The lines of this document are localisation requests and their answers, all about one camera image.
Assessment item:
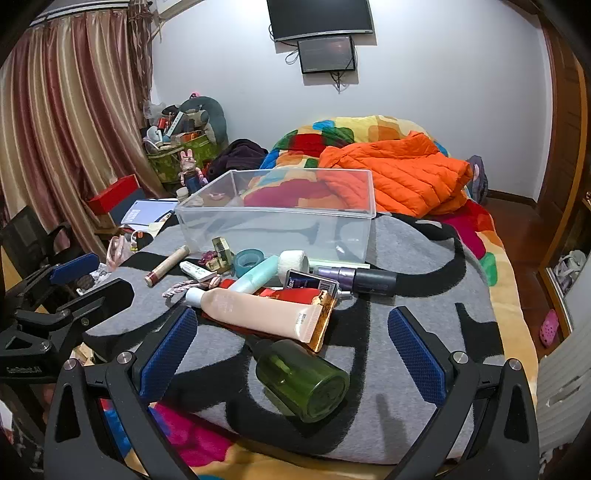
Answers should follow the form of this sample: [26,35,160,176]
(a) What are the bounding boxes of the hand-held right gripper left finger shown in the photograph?
[44,305,199,480]

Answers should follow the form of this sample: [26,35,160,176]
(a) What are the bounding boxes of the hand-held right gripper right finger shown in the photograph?
[383,305,541,480]

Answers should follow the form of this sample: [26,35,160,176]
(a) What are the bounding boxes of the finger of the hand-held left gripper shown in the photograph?
[65,278,136,332]
[4,253,100,308]

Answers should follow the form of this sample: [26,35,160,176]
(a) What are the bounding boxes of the beige cream tube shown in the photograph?
[185,287,334,343]

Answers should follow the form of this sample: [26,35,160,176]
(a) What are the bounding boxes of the green glass bottle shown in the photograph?
[245,335,350,424]

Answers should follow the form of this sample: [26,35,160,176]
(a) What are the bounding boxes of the red and gold packet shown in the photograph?
[217,277,340,354]

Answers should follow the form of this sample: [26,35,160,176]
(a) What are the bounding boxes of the clear plastic storage bin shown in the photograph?
[174,169,377,264]

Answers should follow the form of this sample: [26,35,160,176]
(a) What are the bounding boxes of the pink plastic bag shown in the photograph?
[106,234,134,271]

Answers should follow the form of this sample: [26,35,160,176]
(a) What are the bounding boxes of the black mesh chair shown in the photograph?
[0,205,70,278]

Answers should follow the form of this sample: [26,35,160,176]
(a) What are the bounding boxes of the grey and black blanket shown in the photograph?
[83,212,506,467]

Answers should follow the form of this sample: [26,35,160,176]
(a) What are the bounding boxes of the red box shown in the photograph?
[87,174,139,215]

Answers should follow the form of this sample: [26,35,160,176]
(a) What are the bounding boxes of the purple and dark mascara tube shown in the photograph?
[313,265,398,297]

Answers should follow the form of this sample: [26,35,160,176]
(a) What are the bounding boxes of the small white tube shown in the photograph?
[179,261,218,282]

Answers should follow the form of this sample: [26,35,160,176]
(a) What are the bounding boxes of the blue notebook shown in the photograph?
[121,198,180,229]

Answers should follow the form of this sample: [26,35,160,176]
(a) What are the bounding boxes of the teal tape roll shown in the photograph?
[233,249,265,278]

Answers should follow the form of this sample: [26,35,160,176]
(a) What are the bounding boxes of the mint green tube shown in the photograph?
[226,255,283,294]

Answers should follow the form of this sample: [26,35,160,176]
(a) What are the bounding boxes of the pink clog shoe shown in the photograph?
[540,309,560,348]

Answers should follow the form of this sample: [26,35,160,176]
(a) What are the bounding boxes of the small navy box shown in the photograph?
[283,269,338,291]

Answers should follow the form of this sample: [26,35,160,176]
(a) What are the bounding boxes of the white bandage roll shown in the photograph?
[278,250,311,274]

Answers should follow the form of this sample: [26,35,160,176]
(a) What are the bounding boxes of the striped pink and beige curtain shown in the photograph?
[0,7,167,259]

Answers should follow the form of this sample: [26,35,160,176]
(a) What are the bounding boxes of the pink bunny toy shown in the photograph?
[178,148,206,190]

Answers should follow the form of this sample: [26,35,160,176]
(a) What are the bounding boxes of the green patterned storage basket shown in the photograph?
[147,134,218,185]

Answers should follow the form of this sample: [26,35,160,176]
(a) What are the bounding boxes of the orange puffer jacket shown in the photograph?
[318,131,474,219]

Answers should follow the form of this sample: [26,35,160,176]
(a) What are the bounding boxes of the grey purple backpack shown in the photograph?
[466,155,489,206]

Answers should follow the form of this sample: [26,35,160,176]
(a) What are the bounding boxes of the dark purple clothing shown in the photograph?
[208,138,269,183]

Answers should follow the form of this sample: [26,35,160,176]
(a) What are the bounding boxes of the grey neck pillow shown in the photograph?
[178,96,229,148]

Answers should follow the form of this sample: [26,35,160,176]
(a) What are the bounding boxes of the colourful patchwork blanket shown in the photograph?
[99,114,539,480]

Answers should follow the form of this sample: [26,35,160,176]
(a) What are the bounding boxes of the wooden wardrobe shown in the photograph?
[538,18,591,324]

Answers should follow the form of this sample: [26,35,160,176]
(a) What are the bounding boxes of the pink braided cord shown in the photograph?
[161,276,218,298]

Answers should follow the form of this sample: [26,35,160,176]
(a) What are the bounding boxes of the small black wall monitor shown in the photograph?
[297,35,357,75]

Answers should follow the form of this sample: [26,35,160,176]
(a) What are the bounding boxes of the black wall television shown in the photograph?
[266,0,374,42]

